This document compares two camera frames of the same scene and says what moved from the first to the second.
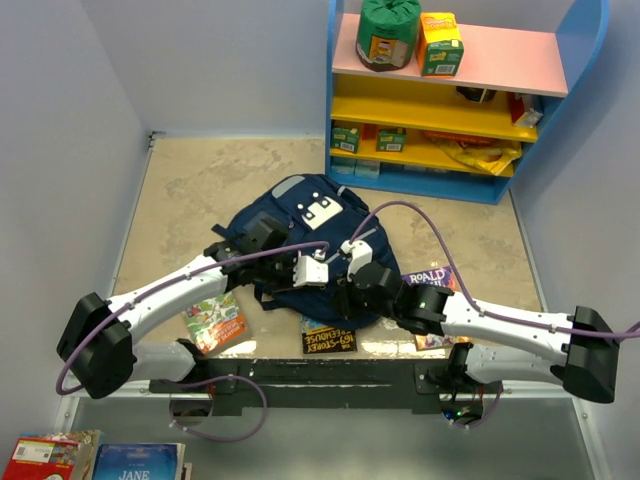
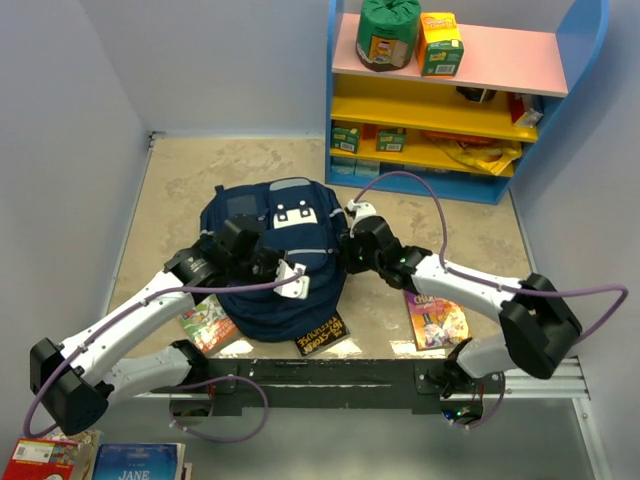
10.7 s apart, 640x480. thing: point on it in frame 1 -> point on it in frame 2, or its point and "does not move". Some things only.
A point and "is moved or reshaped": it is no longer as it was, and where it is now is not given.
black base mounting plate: [332, 388] does not move
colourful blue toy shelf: [468, 135] does not move
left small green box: [345, 139] does not move
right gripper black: [341, 300] -> [346, 257]
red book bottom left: [66, 455] does not move
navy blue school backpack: [327, 228] is moved or reshaped
